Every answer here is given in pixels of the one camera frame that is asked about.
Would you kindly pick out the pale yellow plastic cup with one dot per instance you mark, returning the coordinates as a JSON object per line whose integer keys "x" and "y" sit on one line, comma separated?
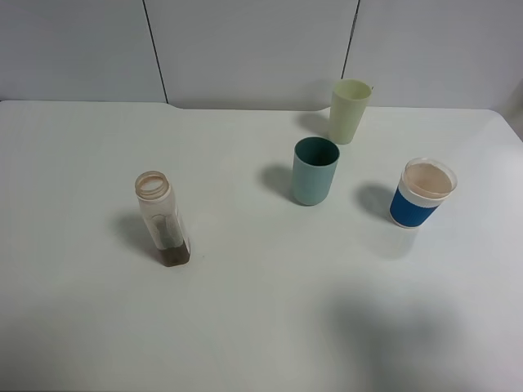
{"x": 349, "y": 100}

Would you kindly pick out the clear plastic drink bottle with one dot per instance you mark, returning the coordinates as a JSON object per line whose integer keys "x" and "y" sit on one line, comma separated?
{"x": 162, "y": 218}

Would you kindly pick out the blue sleeved clear cup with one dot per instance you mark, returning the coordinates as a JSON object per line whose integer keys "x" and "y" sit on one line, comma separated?
{"x": 423, "y": 186}

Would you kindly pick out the teal plastic cup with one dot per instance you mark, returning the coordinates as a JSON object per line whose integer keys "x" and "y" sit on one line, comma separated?
{"x": 314, "y": 164}

